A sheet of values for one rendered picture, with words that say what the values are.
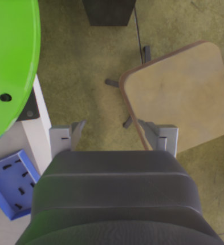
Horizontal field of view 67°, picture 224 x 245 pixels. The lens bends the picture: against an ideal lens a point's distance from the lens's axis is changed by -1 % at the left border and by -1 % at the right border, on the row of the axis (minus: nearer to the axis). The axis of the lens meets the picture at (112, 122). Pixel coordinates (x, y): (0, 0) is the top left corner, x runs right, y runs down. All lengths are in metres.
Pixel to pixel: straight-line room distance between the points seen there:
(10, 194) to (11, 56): 0.33
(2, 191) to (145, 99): 0.49
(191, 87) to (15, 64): 0.59
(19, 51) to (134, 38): 1.12
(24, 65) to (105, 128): 1.13
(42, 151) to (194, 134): 0.55
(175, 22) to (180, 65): 0.72
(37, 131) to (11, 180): 0.13
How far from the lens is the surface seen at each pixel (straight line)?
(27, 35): 0.19
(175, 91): 0.66
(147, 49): 1.21
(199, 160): 1.57
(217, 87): 0.73
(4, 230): 0.52
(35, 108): 0.34
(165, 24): 1.33
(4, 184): 0.44
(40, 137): 0.36
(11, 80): 0.19
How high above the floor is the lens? 1.23
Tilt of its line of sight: 75 degrees down
